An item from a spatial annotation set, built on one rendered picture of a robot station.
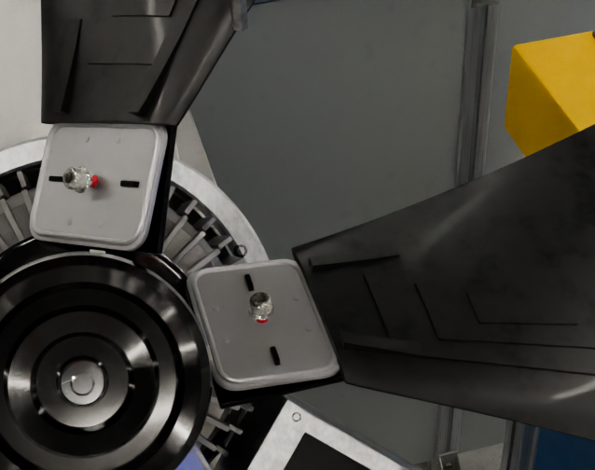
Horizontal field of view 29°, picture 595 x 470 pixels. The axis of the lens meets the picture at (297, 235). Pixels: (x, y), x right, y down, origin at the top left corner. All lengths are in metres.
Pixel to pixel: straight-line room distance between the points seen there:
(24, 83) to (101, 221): 0.25
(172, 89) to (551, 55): 0.52
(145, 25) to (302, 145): 0.87
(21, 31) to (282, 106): 0.63
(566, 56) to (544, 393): 0.48
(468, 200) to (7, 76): 0.33
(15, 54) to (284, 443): 0.33
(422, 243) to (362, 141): 0.83
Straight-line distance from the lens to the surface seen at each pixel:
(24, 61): 0.83
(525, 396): 0.61
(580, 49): 1.05
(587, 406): 0.62
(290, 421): 0.71
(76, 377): 0.54
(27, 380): 0.55
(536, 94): 1.01
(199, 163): 1.26
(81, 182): 0.59
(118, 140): 0.60
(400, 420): 1.88
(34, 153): 0.79
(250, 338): 0.60
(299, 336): 0.61
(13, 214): 0.71
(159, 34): 0.59
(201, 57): 0.57
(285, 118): 1.42
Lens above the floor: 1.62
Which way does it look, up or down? 41 degrees down
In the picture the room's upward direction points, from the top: 2 degrees counter-clockwise
